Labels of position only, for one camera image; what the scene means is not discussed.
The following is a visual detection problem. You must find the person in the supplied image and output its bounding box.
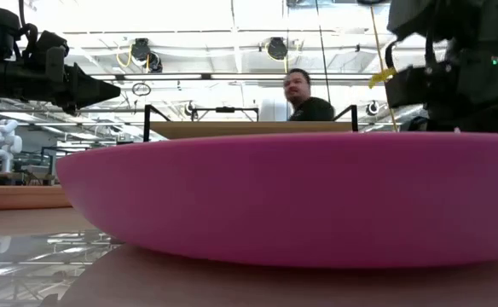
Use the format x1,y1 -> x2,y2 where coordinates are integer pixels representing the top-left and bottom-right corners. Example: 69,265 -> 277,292
282,67 -> 336,123

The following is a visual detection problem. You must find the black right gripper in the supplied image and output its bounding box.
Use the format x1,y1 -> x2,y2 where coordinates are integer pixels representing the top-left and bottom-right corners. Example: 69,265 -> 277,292
385,41 -> 498,109

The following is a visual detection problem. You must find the yellow cable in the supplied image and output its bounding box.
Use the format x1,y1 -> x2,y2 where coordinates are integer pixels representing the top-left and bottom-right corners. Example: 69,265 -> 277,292
368,3 -> 399,133

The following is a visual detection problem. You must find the black metal stand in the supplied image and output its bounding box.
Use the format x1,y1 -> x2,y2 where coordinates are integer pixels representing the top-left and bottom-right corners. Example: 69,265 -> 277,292
190,106 -> 260,123

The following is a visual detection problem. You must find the white humanoid robot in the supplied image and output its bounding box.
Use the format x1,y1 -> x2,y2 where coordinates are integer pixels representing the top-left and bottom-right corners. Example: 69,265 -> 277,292
0,119 -> 23,175

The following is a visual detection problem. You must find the wooden shelf with black frame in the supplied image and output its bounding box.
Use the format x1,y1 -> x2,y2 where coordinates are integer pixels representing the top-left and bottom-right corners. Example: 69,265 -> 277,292
142,104 -> 360,143

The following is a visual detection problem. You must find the white cylindrical container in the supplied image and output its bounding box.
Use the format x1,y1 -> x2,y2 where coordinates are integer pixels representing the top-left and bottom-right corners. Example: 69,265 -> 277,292
259,98 -> 292,123

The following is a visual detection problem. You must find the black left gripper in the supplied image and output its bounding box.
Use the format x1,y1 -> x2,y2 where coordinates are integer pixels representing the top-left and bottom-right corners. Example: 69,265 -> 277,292
43,44 -> 123,115

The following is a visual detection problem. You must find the long black cable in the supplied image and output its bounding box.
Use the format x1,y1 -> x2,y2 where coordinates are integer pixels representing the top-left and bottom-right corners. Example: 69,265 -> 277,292
314,0 -> 332,104

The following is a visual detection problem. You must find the black hanging cable ring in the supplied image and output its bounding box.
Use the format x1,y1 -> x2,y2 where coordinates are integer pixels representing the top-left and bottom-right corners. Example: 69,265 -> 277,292
131,82 -> 153,97

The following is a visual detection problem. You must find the yellow tape flag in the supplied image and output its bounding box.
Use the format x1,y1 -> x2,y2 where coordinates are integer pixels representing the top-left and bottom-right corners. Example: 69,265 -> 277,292
368,67 -> 398,90

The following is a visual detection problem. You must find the magenta plate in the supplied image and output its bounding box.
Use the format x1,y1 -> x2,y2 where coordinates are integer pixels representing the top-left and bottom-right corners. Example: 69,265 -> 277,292
55,130 -> 498,269

